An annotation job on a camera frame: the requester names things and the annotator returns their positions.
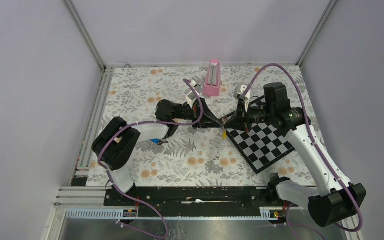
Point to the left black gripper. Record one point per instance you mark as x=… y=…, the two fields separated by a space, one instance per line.
x=207 y=119

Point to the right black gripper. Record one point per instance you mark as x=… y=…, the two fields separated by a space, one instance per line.
x=240 y=120

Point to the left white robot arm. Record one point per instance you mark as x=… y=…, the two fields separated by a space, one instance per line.
x=116 y=143

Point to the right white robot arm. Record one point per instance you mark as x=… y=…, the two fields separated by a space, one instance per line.
x=335 y=198

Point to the pink metronome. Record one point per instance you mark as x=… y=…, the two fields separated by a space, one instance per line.
x=212 y=83

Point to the floral patterned table mat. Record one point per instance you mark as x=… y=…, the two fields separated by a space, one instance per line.
x=187 y=159

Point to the black white chessboard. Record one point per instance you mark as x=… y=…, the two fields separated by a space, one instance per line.
x=261 y=147

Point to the blue tagged key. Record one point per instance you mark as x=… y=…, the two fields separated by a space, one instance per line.
x=159 y=141

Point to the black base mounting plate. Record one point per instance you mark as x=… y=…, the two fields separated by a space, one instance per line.
x=198 y=202

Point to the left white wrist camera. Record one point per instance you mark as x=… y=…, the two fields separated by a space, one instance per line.
x=192 y=96

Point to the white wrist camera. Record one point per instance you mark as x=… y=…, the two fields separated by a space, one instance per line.
x=241 y=93
x=192 y=96

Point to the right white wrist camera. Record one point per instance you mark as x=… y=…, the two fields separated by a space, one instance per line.
x=241 y=93

